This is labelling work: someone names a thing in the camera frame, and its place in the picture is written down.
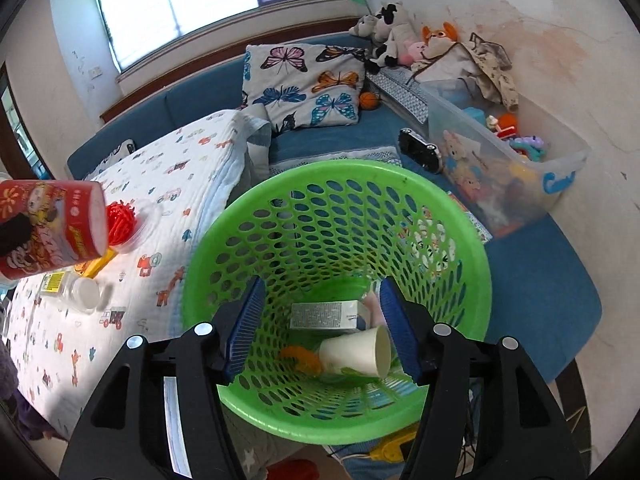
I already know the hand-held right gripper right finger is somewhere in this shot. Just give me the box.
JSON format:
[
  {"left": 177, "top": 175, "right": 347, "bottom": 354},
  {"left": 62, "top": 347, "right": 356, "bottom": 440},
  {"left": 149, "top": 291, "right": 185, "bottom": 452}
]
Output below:
[{"left": 378, "top": 276, "right": 587, "bottom": 480}]

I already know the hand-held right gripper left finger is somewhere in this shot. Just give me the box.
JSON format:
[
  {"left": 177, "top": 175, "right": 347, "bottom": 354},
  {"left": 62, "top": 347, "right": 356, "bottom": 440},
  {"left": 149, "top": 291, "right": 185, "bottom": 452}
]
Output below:
[{"left": 59, "top": 275, "right": 267, "bottom": 480}]

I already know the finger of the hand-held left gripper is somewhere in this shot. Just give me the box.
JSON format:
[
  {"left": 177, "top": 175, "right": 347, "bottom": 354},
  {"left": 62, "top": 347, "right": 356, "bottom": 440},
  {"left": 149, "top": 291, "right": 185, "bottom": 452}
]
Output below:
[{"left": 0, "top": 214, "right": 31, "bottom": 257}]

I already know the red printed paper cup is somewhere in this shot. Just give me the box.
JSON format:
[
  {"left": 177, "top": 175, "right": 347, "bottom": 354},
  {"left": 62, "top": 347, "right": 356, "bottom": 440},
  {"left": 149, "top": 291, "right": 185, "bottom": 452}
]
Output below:
[{"left": 0, "top": 178, "right": 108, "bottom": 281}]

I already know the white paper cup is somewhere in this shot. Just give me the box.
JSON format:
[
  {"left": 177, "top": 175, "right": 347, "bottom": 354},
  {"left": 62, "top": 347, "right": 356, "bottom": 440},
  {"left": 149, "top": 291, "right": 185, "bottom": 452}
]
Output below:
[{"left": 318, "top": 325, "right": 392, "bottom": 378}]

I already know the orange fruit peel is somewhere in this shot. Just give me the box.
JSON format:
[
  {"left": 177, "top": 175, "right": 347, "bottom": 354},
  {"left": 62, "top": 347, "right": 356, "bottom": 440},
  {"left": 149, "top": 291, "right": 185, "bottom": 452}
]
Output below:
[{"left": 279, "top": 345, "right": 322, "bottom": 375}]

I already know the white milk carton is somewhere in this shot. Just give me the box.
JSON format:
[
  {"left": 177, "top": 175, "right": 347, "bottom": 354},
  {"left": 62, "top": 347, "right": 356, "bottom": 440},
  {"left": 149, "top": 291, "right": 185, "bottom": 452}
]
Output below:
[{"left": 290, "top": 300, "right": 372, "bottom": 333}]

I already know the yellow and white snack packet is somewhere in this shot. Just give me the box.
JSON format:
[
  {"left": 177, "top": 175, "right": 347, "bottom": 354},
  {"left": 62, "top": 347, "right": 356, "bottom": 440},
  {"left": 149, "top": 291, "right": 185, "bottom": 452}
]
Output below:
[{"left": 40, "top": 271, "right": 101, "bottom": 313}]

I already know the clear plastic container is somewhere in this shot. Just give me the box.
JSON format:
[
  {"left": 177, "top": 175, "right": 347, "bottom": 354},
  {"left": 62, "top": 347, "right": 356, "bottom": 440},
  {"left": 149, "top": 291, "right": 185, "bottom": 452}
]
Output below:
[{"left": 107, "top": 197, "right": 163, "bottom": 251}]

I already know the green perforated plastic basket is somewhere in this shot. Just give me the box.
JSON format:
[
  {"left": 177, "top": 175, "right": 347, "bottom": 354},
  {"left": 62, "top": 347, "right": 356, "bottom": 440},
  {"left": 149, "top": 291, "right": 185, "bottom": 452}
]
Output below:
[{"left": 181, "top": 158, "right": 493, "bottom": 445}]

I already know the colourful picture book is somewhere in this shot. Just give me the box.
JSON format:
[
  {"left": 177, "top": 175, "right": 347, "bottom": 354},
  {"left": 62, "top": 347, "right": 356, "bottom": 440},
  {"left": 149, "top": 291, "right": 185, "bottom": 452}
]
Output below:
[{"left": 420, "top": 192, "right": 493, "bottom": 246}]

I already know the white printed pillow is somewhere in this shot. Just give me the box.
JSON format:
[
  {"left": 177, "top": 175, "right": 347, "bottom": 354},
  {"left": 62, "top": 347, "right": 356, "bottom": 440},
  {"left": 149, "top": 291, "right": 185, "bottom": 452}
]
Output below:
[{"left": 85, "top": 139, "right": 137, "bottom": 181}]

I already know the clear plastic storage box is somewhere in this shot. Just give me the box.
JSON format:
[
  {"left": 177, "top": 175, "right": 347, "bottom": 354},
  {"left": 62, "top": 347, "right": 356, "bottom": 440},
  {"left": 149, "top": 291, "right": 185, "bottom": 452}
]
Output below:
[{"left": 417, "top": 77, "right": 591, "bottom": 238}]

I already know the black toy car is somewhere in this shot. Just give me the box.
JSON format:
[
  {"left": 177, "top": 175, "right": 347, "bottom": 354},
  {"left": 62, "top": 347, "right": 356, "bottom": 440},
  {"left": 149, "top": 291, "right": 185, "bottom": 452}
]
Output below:
[{"left": 398, "top": 128, "right": 443, "bottom": 173}]

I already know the yellow toy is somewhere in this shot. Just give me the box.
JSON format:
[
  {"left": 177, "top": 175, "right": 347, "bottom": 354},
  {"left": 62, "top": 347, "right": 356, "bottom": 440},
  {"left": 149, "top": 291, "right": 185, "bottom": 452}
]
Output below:
[{"left": 505, "top": 165, "right": 536, "bottom": 186}]

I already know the blue sofa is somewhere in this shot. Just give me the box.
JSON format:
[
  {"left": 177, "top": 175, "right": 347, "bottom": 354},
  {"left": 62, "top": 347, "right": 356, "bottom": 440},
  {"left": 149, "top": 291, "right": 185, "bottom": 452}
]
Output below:
[{"left": 67, "top": 34, "right": 603, "bottom": 386}]

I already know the purple toy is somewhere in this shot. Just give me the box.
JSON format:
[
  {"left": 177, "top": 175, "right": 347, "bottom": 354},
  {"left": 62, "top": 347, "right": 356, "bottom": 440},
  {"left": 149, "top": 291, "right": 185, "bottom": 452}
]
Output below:
[{"left": 510, "top": 135, "right": 548, "bottom": 158}]

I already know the grey patterned mat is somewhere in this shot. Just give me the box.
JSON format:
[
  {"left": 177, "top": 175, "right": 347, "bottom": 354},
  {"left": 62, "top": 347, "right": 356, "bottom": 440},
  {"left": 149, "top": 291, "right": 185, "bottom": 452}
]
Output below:
[{"left": 367, "top": 67, "right": 431, "bottom": 123}]

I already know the butterfly printed pillow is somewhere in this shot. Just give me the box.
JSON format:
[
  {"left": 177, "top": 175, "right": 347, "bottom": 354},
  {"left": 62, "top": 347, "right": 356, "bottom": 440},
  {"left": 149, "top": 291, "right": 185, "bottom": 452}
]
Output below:
[{"left": 241, "top": 44, "right": 368, "bottom": 133}]

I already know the beige crumpled cloth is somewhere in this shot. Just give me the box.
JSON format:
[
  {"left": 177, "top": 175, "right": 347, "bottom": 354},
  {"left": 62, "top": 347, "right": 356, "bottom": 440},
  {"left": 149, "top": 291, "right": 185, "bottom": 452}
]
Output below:
[{"left": 411, "top": 40, "right": 483, "bottom": 83}]

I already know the beige printed cloth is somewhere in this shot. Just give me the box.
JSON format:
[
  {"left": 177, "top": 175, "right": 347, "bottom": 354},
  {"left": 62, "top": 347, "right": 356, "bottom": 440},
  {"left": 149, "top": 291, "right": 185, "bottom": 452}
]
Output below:
[{"left": 467, "top": 32, "right": 521, "bottom": 111}]

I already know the pink plush toy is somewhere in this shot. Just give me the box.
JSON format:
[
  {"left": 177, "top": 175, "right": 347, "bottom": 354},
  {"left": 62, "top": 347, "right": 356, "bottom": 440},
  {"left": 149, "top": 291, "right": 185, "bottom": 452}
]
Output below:
[{"left": 407, "top": 40, "right": 431, "bottom": 66}]

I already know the orange fox plush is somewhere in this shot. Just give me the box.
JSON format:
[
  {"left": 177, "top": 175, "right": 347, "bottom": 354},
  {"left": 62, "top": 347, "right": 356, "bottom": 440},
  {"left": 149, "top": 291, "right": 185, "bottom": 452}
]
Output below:
[{"left": 421, "top": 22, "right": 458, "bottom": 56}]

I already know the black and white cow plush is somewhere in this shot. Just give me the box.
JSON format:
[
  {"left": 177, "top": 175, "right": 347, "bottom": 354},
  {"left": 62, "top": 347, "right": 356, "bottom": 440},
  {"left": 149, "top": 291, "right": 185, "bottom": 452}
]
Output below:
[{"left": 367, "top": 2, "right": 418, "bottom": 68}]

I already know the grey plush toy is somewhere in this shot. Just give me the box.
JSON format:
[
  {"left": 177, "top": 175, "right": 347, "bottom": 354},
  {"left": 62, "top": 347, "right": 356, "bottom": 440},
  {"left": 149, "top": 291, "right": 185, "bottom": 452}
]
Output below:
[{"left": 348, "top": 14, "right": 381, "bottom": 38}]

